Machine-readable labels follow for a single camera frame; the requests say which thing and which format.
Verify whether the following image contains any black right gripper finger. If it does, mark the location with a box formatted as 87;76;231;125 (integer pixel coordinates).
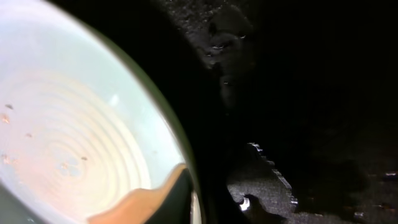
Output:
145;167;193;224

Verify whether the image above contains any mint green plate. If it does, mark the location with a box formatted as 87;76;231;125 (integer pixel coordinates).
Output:
1;1;205;223

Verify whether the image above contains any black round serving tray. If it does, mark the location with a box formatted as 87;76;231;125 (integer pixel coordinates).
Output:
57;0;397;223

